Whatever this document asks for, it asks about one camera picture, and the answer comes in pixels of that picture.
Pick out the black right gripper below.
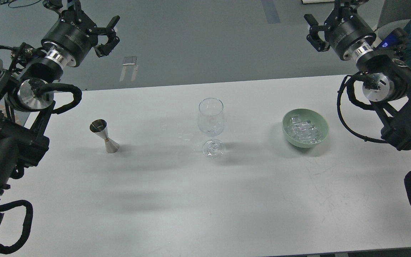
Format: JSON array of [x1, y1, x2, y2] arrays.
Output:
[[304, 0, 376, 61]]

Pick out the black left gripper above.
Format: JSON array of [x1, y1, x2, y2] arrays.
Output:
[[41, 0, 120, 67]]

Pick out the steel double jigger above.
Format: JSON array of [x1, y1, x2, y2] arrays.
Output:
[[89, 119, 120, 153]]

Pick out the clear ice cubes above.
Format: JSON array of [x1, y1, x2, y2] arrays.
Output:
[[284, 114, 324, 148]]

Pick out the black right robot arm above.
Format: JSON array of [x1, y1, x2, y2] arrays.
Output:
[[304, 0, 411, 150]]

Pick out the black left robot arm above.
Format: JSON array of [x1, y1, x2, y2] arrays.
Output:
[[0, 0, 120, 255]]

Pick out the clear wine glass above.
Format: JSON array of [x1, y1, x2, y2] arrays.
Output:
[[197, 98, 226, 159]]

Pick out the grey office chair right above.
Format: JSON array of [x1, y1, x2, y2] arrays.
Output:
[[376, 0, 411, 29]]

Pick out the green bowl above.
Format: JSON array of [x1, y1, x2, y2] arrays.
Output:
[[282, 109, 329, 148]]

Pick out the black floor cables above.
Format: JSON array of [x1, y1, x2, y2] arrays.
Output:
[[0, 0, 42, 15]]

